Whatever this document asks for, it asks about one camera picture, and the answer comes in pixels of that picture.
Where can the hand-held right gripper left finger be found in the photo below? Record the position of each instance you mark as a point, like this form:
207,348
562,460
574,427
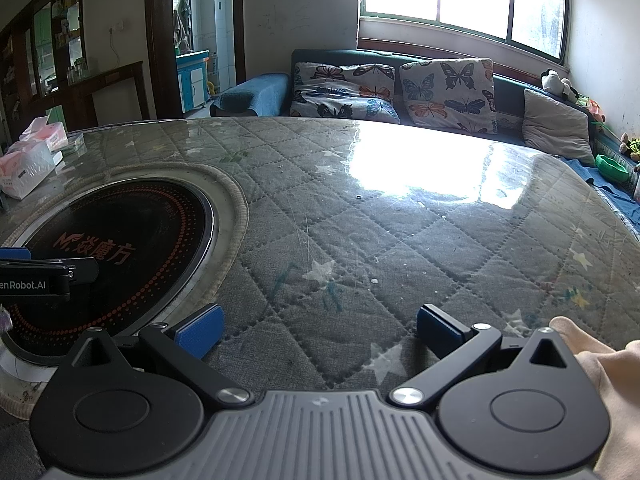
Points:
201,334

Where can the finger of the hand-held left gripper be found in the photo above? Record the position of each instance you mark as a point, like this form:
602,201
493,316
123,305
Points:
15,254
82,270

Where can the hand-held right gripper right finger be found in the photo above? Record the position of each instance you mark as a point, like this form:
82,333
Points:
439,331

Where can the cream shirt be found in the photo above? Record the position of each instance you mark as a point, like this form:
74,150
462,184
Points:
615,385

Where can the person's left forearm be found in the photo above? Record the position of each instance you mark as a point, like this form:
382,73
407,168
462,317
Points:
4,319

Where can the black round induction cooktop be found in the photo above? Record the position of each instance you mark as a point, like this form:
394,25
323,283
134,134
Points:
125,240

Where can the white tissue pack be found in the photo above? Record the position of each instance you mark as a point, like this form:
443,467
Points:
25,170

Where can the small flat box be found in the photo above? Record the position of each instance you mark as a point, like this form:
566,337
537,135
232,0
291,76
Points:
74,144

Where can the pink tissue pack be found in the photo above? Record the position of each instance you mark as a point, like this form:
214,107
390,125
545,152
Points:
45,132

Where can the dark wooden display cabinet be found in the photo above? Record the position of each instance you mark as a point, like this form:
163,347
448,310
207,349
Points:
100,91

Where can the blue blanket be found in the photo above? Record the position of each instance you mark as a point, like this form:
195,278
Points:
602,191

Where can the blue and white cabinet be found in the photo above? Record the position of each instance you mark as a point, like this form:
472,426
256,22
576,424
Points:
192,80

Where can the plain grey cushion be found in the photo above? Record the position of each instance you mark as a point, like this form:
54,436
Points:
555,127

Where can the butterfly print cushion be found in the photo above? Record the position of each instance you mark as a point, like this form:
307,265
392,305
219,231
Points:
340,91
445,96

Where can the green bowl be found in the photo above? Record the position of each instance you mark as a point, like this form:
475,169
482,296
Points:
610,167

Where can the dark teal sofa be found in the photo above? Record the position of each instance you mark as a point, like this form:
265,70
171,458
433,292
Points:
507,94

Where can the blue towel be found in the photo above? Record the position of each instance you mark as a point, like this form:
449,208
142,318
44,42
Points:
265,92

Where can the hanging grey garment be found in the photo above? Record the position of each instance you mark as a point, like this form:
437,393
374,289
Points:
183,25

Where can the green plush toy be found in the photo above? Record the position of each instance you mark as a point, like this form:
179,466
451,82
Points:
632,146

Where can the orange plush toy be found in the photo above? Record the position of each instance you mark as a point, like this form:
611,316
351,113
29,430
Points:
595,110

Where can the panda plush toy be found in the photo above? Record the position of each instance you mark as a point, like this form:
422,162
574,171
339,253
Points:
552,81

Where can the dark wooden door frame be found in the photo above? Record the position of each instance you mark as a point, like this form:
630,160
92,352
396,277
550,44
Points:
160,35

